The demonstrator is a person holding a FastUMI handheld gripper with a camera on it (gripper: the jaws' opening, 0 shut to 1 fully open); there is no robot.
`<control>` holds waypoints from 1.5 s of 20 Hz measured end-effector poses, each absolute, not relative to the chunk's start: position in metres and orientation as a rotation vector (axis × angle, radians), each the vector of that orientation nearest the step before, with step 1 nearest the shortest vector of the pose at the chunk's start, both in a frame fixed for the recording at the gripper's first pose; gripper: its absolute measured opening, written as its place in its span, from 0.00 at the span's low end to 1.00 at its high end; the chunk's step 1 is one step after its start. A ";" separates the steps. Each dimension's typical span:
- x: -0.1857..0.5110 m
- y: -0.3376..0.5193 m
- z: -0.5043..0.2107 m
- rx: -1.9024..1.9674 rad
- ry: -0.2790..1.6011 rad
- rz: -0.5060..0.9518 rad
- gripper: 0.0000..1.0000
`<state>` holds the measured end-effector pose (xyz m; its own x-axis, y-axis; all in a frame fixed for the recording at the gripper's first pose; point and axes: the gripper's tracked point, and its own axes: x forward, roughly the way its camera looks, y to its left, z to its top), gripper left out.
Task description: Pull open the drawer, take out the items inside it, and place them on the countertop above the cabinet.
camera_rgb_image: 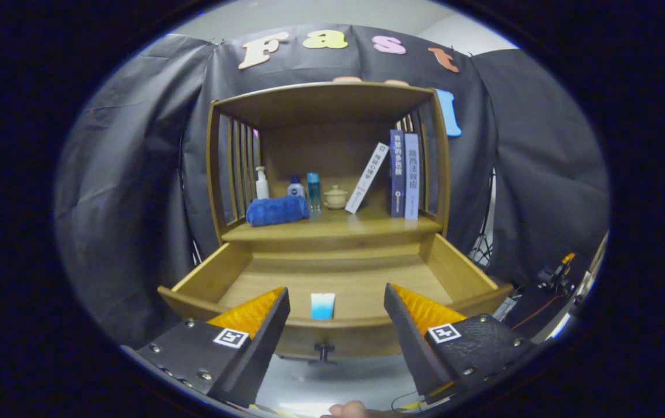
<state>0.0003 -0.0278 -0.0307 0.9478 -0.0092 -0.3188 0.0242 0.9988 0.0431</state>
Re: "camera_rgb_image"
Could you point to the black backdrop cloth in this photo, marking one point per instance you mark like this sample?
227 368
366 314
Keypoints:
129 174

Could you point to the black and orange tool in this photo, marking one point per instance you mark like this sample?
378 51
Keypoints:
553 276

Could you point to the light blue tube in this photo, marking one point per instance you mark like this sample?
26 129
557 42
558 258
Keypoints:
322 306

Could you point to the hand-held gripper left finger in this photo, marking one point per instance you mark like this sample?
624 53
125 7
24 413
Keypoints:
261 348

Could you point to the white bottle with blue cap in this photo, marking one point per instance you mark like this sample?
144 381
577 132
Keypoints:
296 188

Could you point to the wooden cabinet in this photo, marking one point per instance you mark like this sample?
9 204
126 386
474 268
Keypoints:
321 151

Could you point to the slim teal bottle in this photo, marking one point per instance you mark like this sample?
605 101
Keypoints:
313 191

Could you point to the blue folded towel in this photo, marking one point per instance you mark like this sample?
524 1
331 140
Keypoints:
277 211

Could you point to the pale lilac book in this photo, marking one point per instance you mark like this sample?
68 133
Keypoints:
411 180

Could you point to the white pump bottle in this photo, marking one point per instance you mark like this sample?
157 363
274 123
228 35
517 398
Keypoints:
261 188

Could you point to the black tripod stand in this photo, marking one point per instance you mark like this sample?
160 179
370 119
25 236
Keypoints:
481 252

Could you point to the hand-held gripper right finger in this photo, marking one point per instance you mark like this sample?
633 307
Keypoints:
409 342

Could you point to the dark blue book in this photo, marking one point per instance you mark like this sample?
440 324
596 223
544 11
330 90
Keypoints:
397 174

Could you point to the wooden drawer with black knob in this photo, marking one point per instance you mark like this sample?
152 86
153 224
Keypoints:
361 278

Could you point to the white book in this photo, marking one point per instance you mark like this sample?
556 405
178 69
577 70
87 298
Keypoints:
367 177

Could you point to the beige lidded teacup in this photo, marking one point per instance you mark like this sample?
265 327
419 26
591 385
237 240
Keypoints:
335 198

